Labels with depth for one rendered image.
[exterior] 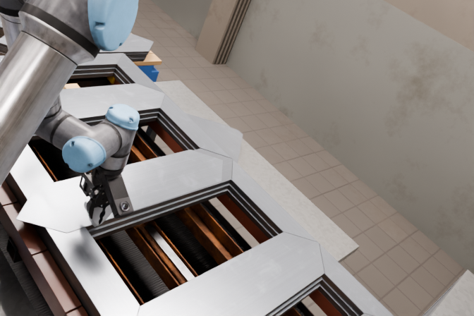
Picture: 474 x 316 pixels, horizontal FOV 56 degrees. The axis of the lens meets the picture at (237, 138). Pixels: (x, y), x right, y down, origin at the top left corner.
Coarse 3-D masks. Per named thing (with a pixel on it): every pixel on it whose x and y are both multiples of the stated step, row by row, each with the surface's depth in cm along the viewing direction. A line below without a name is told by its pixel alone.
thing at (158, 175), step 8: (152, 160) 149; (144, 168) 144; (152, 168) 146; (160, 168) 147; (152, 176) 142; (160, 176) 144; (168, 176) 145; (160, 184) 141; (168, 184) 142; (176, 184) 144; (160, 192) 138; (168, 192) 139; (176, 192) 140; (184, 192) 142
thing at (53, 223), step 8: (32, 192) 119; (32, 200) 117; (40, 200) 118; (24, 208) 114; (32, 208) 115; (40, 208) 116; (48, 208) 116; (32, 216) 113; (40, 216) 114; (48, 216) 114; (40, 224) 111; (48, 224) 112; (56, 224) 113; (64, 232) 112
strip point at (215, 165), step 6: (192, 150) 162; (198, 156) 161; (204, 156) 162; (210, 156) 163; (204, 162) 159; (210, 162) 160; (216, 162) 162; (222, 162) 163; (210, 168) 157; (216, 168) 159; (222, 168) 160; (216, 174) 156
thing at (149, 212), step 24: (96, 72) 188; (120, 72) 192; (96, 120) 158; (144, 120) 174; (168, 120) 175; (192, 144) 168; (192, 192) 143; (216, 192) 153; (240, 192) 155; (144, 216) 131; (264, 216) 149; (48, 240) 111; (72, 288) 106; (312, 288) 134; (336, 288) 134; (96, 312) 100; (360, 312) 129
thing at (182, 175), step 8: (160, 160) 150; (168, 160) 152; (176, 160) 154; (168, 168) 149; (176, 168) 150; (184, 168) 152; (176, 176) 147; (184, 176) 148; (192, 176) 150; (184, 184) 145; (192, 184) 146; (200, 184) 148
